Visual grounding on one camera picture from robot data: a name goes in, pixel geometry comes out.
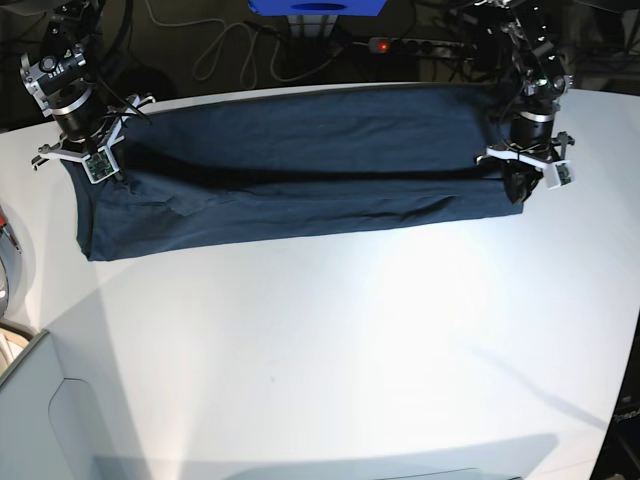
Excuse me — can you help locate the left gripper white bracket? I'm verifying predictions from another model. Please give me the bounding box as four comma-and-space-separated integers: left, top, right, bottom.
475, 132, 575, 204

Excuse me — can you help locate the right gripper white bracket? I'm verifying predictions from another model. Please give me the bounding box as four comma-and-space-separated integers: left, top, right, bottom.
31, 94, 156, 170

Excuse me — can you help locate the dark blue T-shirt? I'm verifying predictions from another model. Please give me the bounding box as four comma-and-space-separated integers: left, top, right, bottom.
66, 86, 522, 261

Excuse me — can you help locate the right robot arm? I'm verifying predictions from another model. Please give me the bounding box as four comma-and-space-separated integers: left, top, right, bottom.
20, 1, 156, 184

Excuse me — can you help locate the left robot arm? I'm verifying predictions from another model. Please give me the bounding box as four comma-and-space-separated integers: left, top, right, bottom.
476, 1, 575, 205

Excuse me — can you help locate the blue box on stand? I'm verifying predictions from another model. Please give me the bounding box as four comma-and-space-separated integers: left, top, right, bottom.
248, 0, 386, 17

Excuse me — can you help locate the round metal object left edge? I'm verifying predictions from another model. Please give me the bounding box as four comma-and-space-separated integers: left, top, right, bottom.
1, 210, 22, 318

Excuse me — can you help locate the grey cabinet corner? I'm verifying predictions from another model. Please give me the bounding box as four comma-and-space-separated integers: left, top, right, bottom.
1, 331, 151, 479

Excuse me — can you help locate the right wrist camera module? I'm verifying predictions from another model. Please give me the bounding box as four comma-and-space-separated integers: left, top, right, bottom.
82, 147, 120, 184

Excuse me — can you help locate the white cable on floor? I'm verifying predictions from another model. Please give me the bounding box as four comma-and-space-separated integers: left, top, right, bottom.
147, 4, 341, 86

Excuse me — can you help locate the black power strip red switch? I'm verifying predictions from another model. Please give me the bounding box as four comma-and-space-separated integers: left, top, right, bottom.
366, 37, 474, 61

